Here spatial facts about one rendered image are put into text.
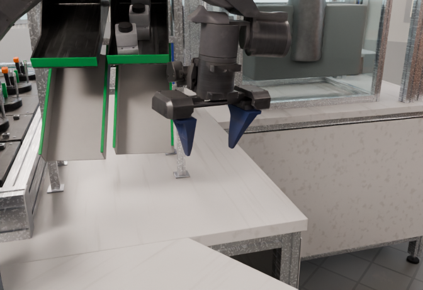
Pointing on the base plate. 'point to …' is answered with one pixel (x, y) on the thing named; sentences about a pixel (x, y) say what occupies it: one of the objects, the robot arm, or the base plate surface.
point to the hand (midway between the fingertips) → (211, 131)
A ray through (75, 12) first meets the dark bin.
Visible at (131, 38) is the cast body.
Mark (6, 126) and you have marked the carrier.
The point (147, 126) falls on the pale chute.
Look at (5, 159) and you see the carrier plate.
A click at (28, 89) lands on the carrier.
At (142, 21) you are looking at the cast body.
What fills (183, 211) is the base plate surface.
